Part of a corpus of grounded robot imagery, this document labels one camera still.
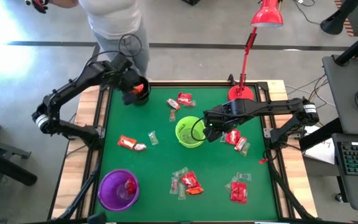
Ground person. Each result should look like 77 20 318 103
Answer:
50 0 150 77

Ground red snack bag right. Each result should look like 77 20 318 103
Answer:
234 136 248 152

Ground black stand foot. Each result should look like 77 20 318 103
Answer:
319 0 358 35

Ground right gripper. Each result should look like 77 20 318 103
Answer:
203 104 241 143

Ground black plastic bucket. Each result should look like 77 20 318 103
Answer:
132 76 151 106

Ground red desk lamp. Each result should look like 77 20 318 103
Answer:
227 0 285 102

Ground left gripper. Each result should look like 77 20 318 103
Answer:
116 62 144 106

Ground black stand legs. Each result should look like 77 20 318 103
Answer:
0 134 39 187

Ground grey desk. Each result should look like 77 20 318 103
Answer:
321 54 358 136

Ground purple plastic bucket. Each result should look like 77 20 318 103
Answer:
97 169 141 212

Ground white paper sheet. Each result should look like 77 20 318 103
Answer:
303 124 336 165

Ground grey keyboard tray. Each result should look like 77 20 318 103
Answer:
331 133 358 212

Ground black aluminium table frame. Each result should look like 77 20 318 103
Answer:
47 79 318 224

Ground green table mat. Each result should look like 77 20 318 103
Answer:
93 86 279 222

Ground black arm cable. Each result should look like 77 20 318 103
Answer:
84 33 143 68
190 116 208 142

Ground black backlit keyboard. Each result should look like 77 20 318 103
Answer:
336 141 358 177

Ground black desk leg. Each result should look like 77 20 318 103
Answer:
298 117 344 152

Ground red Skittles candy pack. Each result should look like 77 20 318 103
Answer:
230 181 249 205
177 92 193 106
124 177 138 195
225 129 242 146
180 170 201 189

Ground green plastic bucket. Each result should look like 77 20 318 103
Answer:
175 116 207 149

